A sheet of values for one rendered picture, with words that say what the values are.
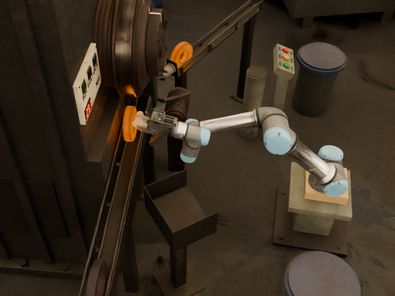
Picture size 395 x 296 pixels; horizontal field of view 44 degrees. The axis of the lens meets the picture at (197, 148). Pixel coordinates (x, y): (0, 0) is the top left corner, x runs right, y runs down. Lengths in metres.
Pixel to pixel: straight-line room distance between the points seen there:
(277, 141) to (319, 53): 1.35
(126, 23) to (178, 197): 0.77
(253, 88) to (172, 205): 1.11
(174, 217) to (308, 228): 0.95
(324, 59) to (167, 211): 1.66
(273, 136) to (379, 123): 1.62
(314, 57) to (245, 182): 0.94
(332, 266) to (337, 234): 0.63
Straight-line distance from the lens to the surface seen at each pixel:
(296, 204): 2.60
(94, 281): 1.80
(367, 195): 3.14
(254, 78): 2.94
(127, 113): 2.12
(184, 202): 2.16
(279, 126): 2.14
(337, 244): 2.85
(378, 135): 3.53
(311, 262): 2.26
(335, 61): 3.33
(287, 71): 2.89
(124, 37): 1.93
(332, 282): 2.23
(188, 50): 2.76
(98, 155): 2.00
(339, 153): 2.49
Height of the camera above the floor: 2.32
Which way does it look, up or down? 46 degrees down
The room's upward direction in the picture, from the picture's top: 2 degrees clockwise
